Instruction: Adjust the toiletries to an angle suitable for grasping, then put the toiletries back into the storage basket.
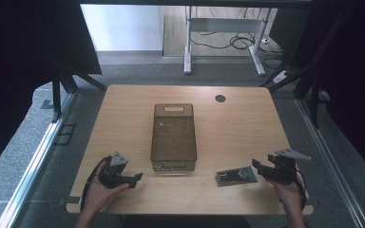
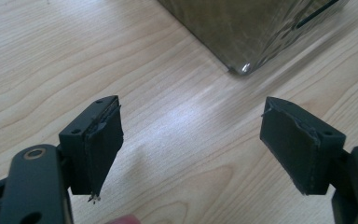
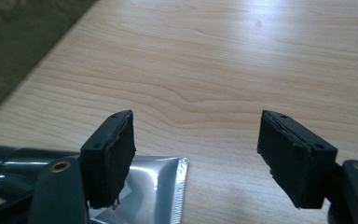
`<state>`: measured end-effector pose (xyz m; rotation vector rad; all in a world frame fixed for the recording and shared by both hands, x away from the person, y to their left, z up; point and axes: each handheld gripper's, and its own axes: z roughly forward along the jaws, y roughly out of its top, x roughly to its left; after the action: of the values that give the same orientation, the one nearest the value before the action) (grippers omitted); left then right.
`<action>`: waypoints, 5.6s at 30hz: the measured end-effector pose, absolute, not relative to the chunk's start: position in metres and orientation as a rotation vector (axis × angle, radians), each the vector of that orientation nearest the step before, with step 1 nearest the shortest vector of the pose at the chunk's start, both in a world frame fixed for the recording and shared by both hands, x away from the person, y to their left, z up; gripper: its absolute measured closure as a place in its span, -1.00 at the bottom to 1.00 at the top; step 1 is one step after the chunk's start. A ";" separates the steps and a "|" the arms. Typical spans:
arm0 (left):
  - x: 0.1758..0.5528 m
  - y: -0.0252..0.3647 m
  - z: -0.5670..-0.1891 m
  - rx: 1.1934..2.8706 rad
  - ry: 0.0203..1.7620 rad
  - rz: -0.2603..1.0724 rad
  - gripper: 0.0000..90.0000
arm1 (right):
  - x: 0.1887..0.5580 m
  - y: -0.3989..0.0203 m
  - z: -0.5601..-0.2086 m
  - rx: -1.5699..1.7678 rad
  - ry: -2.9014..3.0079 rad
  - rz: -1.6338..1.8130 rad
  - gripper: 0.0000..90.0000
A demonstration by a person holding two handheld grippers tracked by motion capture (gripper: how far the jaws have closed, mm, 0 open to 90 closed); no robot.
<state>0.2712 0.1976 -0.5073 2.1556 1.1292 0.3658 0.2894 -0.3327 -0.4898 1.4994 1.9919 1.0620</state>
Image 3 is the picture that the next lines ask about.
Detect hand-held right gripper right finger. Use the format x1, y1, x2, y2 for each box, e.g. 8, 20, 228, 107
256, 109, 338, 210

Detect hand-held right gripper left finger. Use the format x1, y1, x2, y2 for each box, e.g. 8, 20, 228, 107
79, 109, 137, 210

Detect silver foil packet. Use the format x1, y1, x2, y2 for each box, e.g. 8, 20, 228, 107
0, 145, 189, 224

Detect olive green rug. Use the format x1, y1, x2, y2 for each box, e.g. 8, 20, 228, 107
0, 0, 99, 122

